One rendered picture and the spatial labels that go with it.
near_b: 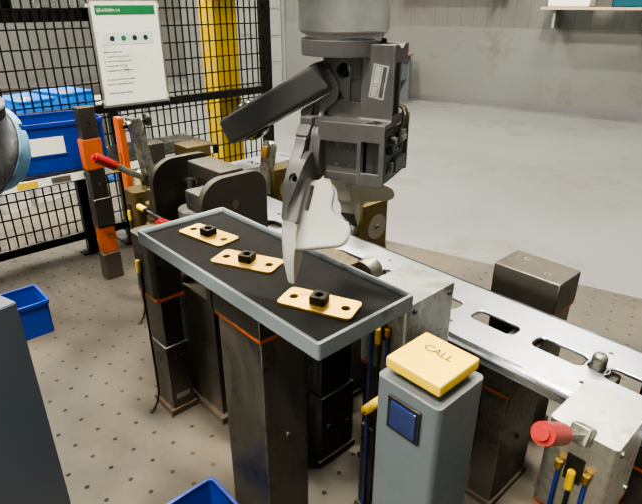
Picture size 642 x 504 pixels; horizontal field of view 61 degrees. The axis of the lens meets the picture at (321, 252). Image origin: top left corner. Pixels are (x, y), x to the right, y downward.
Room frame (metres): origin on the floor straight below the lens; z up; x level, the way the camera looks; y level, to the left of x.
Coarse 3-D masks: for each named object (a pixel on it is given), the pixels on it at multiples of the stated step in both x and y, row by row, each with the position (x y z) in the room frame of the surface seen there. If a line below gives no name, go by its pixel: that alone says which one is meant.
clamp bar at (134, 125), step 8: (128, 120) 1.21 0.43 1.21; (136, 120) 1.21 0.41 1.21; (144, 120) 1.23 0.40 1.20; (128, 128) 1.20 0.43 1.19; (136, 128) 1.20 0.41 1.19; (136, 136) 1.20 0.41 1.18; (144, 136) 1.21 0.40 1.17; (136, 144) 1.21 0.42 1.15; (144, 144) 1.21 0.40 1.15; (136, 152) 1.23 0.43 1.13; (144, 152) 1.21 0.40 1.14; (144, 160) 1.21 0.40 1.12; (152, 160) 1.22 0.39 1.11; (144, 168) 1.22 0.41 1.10; (152, 168) 1.22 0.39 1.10
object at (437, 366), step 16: (432, 336) 0.43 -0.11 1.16; (400, 352) 0.41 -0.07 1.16; (416, 352) 0.41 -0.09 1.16; (432, 352) 0.41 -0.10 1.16; (448, 352) 0.41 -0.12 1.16; (464, 352) 0.41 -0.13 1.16; (400, 368) 0.39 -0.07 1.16; (416, 368) 0.38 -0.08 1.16; (432, 368) 0.38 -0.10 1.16; (448, 368) 0.38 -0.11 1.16; (464, 368) 0.38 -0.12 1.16; (432, 384) 0.36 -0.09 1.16; (448, 384) 0.36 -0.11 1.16
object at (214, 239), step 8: (200, 224) 0.71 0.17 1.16; (184, 232) 0.68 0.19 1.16; (192, 232) 0.68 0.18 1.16; (200, 232) 0.67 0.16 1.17; (208, 232) 0.66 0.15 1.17; (216, 232) 0.67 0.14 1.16; (224, 232) 0.68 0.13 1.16; (200, 240) 0.65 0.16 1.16; (208, 240) 0.65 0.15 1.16; (216, 240) 0.65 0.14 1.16; (232, 240) 0.65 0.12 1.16
